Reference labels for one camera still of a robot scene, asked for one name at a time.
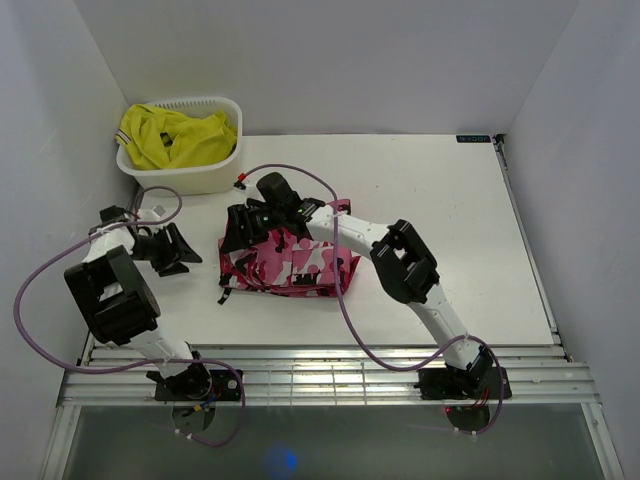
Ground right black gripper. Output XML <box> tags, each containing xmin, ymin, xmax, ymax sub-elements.
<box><xmin>220</xmin><ymin>203</ymin><xmax>284</xmax><ymax>256</ymax></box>

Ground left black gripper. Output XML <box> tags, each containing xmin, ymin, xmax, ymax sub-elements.
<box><xmin>129</xmin><ymin>222</ymin><xmax>202</xmax><ymax>277</ymax></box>

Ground pink camouflage trousers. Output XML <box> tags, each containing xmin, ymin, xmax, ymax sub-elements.
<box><xmin>218</xmin><ymin>227</ymin><xmax>360</xmax><ymax>303</ymax></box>

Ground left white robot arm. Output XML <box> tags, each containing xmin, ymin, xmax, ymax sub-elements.
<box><xmin>64</xmin><ymin>205</ymin><xmax>212</xmax><ymax>400</ymax></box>

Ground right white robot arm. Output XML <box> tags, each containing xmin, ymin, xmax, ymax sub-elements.
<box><xmin>218</xmin><ymin>172</ymin><xmax>499</xmax><ymax>399</ymax></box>

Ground yellow trousers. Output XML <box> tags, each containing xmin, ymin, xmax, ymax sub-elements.
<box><xmin>115</xmin><ymin>104</ymin><xmax>238</xmax><ymax>171</ymax></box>

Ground white plastic basket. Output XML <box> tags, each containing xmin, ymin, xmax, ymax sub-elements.
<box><xmin>116</xmin><ymin>97</ymin><xmax>243</xmax><ymax>195</ymax></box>

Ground blue label sticker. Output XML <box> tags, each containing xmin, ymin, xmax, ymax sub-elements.
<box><xmin>456</xmin><ymin>135</ymin><xmax>492</xmax><ymax>144</ymax></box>

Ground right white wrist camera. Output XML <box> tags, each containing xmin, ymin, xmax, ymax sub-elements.
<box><xmin>233</xmin><ymin>173</ymin><xmax>259</xmax><ymax>197</ymax></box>

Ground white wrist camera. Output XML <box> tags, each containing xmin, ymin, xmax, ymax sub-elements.
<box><xmin>233</xmin><ymin>173</ymin><xmax>259</xmax><ymax>197</ymax></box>
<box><xmin>137</xmin><ymin>205</ymin><xmax>166</xmax><ymax>222</ymax></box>

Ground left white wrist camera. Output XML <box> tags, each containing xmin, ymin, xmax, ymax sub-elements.
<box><xmin>137</xmin><ymin>205</ymin><xmax>166</xmax><ymax>222</ymax></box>

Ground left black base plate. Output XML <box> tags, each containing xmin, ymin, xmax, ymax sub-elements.
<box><xmin>153</xmin><ymin>369</ymin><xmax>241</xmax><ymax>403</ymax></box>

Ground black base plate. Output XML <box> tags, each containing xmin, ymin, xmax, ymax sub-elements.
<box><xmin>414</xmin><ymin>366</ymin><xmax>512</xmax><ymax>400</ymax></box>
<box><xmin>153</xmin><ymin>369</ymin><xmax>241</xmax><ymax>403</ymax></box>

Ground aluminium rail frame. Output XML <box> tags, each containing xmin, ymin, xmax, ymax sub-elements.
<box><xmin>58</xmin><ymin>345</ymin><xmax>600</xmax><ymax>407</ymax></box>

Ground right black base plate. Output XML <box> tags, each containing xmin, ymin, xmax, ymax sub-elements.
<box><xmin>414</xmin><ymin>366</ymin><xmax>512</xmax><ymax>400</ymax></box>

